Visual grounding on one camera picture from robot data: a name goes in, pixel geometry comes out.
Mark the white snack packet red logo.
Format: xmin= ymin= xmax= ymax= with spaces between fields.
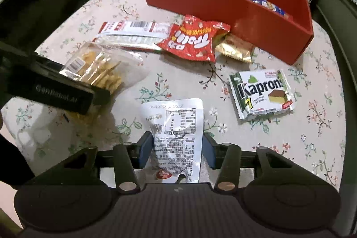
xmin=140 ymin=98 xmax=203 ymax=183

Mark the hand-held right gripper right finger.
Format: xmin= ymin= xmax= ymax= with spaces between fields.
xmin=202 ymin=133 xmax=315 ymax=194

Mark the gold snack packet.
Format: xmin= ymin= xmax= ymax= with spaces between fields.
xmin=214 ymin=33 xmax=255 ymax=63

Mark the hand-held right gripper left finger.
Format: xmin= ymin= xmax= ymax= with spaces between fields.
xmin=39 ymin=132 xmax=154 ymax=194

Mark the long red and white packet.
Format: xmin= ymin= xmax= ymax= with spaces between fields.
xmin=93 ymin=20 xmax=171 ymax=52

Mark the blue snack packet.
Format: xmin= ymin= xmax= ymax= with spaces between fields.
xmin=249 ymin=0 xmax=289 ymax=17

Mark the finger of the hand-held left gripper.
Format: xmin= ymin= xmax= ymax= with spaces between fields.
xmin=81 ymin=81 xmax=110 ymax=105

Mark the clear yellow noodle snack packet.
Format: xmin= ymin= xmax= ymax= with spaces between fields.
xmin=60 ymin=42 xmax=151 ymax=118

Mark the red cardboard box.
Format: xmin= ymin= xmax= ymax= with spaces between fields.
xmin=142 ymin=0 xmax=314 ymax=66

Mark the green and white wafer packet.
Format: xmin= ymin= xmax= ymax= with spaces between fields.
xmin=229 ymin=69 xmax=297 ymax=120

